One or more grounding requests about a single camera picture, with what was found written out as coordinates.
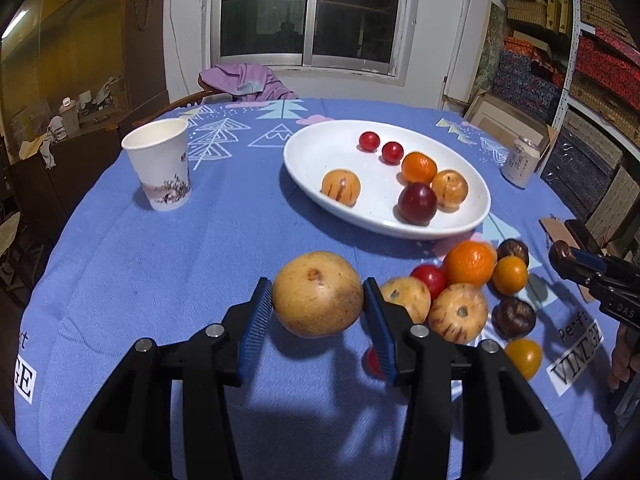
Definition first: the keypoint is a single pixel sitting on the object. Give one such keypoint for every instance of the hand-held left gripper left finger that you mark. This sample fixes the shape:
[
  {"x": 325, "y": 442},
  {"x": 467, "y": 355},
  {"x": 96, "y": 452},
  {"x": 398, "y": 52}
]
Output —
[{"x": 254, "y": 335}]

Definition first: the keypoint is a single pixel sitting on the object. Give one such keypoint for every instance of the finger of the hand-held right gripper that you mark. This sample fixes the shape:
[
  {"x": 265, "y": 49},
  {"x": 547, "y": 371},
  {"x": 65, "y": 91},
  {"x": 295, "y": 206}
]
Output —
[
  {"x": 592, "y": 261},
  {"x": 580, "y": 280}
]

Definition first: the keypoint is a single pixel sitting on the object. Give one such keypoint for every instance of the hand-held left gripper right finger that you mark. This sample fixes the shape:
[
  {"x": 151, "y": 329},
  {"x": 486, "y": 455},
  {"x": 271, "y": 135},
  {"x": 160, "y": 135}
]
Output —
[{"x": 384, "y": 340}]

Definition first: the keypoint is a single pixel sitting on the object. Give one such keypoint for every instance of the dark wrinkled passion fruit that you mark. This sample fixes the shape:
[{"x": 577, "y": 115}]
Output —
[
  {"x": 513, "y": 317},
  {"x": 561, "y": 251},
  {"x": 513, "y": 250}
]

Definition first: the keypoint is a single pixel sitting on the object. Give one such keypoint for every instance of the orange tomato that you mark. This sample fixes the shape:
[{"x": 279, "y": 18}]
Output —
[{"x": 510, "y": 275}]

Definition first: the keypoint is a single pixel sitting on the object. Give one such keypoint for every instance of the smooth tan pepino melon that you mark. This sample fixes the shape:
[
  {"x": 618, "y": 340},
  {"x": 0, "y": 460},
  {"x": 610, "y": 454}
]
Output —
[{"x": 317, "y": 294}]

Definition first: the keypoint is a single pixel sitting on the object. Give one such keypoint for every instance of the purple-speckled pepino melon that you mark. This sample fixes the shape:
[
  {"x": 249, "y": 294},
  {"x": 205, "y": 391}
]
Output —
[{"x": 457, "y": 312}]

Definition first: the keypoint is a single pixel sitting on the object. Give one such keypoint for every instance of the yellow-green tomato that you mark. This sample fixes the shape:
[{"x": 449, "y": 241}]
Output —
[{"x": 523, "y": 358}]

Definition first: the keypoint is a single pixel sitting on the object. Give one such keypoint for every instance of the dark red plum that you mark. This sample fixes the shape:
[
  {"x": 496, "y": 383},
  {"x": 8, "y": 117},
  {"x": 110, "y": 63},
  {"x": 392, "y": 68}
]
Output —
[{"x": 417, "y": 203}]

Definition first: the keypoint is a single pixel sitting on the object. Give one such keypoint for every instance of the orange-tan striped pepino melon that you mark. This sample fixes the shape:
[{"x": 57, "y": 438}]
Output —
[{"x": 340, "y": 187}]

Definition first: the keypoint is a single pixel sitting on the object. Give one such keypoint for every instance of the white oval plate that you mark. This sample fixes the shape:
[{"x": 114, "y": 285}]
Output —
[{"x": 310, "y": 160}]

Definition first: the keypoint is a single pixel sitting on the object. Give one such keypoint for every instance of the person's right hand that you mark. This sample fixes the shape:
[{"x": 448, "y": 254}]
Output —
[{"x": 625, "y": 355}]

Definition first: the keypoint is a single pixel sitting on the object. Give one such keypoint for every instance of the black smartphone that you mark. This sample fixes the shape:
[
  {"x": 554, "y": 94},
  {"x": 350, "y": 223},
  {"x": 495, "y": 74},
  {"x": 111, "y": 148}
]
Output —
[{"x": 582, "y": 232}]

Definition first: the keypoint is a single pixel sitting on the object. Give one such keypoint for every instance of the brown cardboard piece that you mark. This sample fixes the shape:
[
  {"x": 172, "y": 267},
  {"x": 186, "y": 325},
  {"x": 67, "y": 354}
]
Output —
[{"x": 552, "y": 230}]

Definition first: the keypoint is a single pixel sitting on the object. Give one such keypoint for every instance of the stack of dark grey boxes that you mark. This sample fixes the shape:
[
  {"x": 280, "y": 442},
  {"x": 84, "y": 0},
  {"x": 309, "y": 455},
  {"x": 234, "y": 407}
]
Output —
[{"x": 585, "y": 160}]

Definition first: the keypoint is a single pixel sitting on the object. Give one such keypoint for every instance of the white drink can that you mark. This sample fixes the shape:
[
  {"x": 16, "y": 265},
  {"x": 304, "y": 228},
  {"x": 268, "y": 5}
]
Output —
[{"x": 520, "y": 165}]

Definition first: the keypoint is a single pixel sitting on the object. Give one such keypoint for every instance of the blue printed tablecloth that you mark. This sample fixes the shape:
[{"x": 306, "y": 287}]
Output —
[{"x": 150, "y": 270}]

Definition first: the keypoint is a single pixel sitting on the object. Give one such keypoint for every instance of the leaning cardboard picture frames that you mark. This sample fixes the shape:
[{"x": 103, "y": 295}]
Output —
[{"x": 500, "y": 120}]

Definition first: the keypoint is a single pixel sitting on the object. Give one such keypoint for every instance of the stack of blue patterned boxes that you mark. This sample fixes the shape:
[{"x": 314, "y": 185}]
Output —
[{"x": 525, "y": 80}]

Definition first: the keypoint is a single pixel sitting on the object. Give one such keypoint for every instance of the stack of red patterned boxes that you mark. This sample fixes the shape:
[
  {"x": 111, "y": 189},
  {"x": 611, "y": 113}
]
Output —
[{"x": 610, "y": 65}]

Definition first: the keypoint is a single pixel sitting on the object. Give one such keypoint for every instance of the white printed paper cup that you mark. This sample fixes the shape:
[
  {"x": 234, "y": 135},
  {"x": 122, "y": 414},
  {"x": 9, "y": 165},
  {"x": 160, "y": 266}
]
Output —
[{"x": 155, "y": 160}]

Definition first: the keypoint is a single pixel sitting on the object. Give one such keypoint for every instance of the white metal shelf rack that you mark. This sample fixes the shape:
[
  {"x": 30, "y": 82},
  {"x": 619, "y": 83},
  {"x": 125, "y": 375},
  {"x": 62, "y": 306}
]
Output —
[{"x": 572, "y": 60}]

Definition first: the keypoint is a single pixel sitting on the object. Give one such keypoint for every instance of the green patterned panel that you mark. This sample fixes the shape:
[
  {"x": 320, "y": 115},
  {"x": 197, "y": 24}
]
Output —
[{"x": 487, "y": 50}]

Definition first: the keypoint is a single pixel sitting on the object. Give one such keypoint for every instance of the dark wooden sideboard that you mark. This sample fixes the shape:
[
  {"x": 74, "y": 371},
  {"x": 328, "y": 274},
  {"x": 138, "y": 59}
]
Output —
[{"x": 75, "y": 170}]

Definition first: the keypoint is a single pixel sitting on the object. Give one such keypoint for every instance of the wooden chair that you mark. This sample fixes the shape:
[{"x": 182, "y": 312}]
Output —
[{"x": 170, "y": 105}]

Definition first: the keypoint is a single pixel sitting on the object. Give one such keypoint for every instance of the purple cloth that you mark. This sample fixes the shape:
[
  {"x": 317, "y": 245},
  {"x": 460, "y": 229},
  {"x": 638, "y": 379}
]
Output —
[{"x": 240, "y": 80}]

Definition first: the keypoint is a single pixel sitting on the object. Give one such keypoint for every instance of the stack of woven tan boxes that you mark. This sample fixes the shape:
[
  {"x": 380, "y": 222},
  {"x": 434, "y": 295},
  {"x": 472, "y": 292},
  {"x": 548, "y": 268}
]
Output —
[{"x": 535, "y": 7}]

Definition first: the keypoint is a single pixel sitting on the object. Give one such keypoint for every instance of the chair with white cushion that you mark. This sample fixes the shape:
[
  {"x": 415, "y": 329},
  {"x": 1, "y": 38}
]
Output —
[{"x": 10, "y": 235}]

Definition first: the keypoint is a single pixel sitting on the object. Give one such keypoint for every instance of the white crumpled cloth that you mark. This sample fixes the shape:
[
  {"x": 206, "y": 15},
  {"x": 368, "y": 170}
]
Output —
[{"x": 50, "y": 135}]

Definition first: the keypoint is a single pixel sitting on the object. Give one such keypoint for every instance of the sliding glass window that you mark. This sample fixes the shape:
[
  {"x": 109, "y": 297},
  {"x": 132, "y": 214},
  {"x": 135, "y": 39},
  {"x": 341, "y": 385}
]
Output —
[{"x": 260, "y": 5}]

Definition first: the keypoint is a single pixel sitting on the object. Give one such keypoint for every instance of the wooden glass-front cabinet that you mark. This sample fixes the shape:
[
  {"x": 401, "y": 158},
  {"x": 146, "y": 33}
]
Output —
[{"x": 75, "y": 25}]

